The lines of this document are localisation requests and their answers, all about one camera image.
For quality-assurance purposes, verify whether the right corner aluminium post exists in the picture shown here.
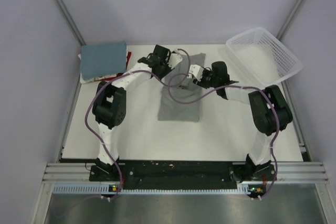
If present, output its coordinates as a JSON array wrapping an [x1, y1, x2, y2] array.
[[276, 0, 306, 40]]

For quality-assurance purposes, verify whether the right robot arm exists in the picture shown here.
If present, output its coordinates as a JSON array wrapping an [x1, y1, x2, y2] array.
[[189, 61, 293, 183]]

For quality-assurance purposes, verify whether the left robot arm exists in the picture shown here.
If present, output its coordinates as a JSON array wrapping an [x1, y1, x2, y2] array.
[[92, 45, 182, 180]]

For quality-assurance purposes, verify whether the corner aluminium post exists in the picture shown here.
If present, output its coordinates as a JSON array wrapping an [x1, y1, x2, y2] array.
[[54, 0, 86, 46], [276, 0, 306, 40]]

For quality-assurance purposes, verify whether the folded blue t-shirt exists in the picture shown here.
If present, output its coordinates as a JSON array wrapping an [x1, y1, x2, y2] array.
[[80, 41, 128, 81]]

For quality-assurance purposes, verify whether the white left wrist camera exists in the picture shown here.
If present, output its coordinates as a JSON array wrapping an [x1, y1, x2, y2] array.
[[168, 49, 183, 69]]

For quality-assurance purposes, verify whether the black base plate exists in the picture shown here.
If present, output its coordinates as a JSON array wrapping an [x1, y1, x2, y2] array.
[[89, 159, 275, 190]]

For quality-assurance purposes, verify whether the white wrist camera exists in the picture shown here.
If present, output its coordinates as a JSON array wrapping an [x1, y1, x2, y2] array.
[[187, 65, 205, 81], [168, 49, 183, 69]]

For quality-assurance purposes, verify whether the grey t-shirt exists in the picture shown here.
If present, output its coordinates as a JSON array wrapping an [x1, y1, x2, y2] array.
[[157, 55, 202, 122]]

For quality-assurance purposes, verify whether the slotted cable duct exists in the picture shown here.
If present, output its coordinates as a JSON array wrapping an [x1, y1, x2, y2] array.
[[53, 183, 265, 195]]

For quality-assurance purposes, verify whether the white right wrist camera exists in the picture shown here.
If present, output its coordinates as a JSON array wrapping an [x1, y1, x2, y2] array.
[[187, 65, 205, 81]]

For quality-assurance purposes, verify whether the white plastic basket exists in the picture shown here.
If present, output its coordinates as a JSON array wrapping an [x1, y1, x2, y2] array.
[[226, 27, 303, 87]]

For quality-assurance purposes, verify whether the left corner aluminium post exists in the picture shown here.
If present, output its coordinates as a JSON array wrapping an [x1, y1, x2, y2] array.
[[54, 0, 86, 46]]

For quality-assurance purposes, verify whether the folded red t-shirt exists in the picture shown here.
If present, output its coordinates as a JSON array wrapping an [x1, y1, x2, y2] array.
[[99, 51, 132, 82]]

